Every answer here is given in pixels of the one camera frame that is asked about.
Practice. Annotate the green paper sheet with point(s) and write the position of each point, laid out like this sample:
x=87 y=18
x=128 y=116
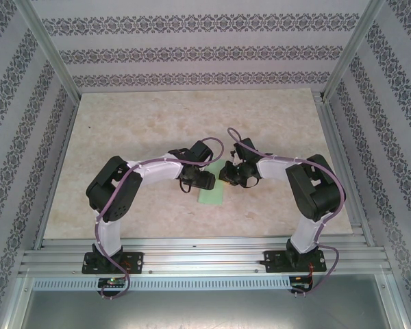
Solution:
x=210 y=198

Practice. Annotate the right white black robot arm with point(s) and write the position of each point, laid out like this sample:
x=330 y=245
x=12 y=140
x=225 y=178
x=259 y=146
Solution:
x=274 y=171

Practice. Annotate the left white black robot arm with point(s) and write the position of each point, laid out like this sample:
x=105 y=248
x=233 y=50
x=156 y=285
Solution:
x=157 y=171

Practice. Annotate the grey metal sheet panel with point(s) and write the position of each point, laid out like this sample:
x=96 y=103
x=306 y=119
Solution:
x=205 y=312

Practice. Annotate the small circuit board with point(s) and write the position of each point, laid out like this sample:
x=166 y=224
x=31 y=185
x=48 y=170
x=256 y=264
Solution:
x=111 y=282
x=299 y=283

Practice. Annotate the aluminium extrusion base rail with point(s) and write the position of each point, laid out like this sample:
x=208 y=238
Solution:
x=205 y=257

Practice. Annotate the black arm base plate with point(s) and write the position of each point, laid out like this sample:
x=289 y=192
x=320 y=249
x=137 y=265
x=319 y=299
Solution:
x=137 y=262
x=270 y=262

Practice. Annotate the aluminium side rail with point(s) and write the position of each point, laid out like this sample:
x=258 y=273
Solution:
x=56 y=174
x=333 y=137

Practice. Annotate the aluminium frame post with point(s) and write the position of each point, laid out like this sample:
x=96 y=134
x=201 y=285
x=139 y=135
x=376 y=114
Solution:
x=49 y=48
x=353 y=48

